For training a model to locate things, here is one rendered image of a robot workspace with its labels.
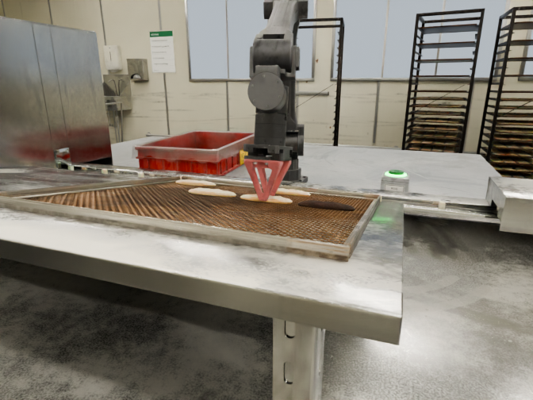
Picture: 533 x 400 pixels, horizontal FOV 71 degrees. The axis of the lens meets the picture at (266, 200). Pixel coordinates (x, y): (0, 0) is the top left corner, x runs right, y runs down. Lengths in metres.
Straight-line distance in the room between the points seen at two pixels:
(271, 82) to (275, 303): 0.39
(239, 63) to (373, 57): 1.90
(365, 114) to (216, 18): 2.55
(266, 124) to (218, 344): 0.37
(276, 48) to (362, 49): 4.69
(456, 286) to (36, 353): 0.60
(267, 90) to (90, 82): 0.99
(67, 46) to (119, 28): 5.56
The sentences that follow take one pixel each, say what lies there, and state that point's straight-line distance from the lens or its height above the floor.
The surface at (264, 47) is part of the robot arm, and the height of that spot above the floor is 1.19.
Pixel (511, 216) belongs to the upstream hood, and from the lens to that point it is 0.88.
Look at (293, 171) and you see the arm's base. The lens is 1.19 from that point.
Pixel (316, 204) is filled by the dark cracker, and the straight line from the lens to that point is 0.65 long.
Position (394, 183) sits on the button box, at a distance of 1.03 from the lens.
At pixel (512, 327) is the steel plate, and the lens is 0.62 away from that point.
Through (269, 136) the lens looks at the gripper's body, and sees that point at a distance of 0.66.
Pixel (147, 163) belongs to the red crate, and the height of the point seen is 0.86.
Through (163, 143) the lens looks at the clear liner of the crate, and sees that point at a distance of 1.53.
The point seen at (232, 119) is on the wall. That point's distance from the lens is 5.90.
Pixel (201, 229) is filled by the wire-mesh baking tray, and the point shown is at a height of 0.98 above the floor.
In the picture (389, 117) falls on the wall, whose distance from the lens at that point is 5.33.
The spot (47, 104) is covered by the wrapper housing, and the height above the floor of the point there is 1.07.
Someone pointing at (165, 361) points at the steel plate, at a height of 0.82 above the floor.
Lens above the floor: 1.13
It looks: 17 degrees down
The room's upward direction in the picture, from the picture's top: straight up
